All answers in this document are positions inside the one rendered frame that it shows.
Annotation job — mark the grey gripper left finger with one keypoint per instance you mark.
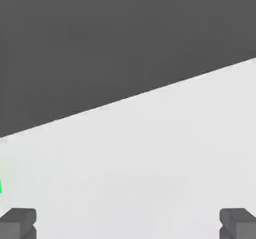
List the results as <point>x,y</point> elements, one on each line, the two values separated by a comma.
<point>18,223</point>

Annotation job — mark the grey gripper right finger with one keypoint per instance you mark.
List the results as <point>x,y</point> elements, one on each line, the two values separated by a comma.
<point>238,223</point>

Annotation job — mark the small green cube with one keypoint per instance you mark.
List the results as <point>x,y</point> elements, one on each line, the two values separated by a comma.
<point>0,186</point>

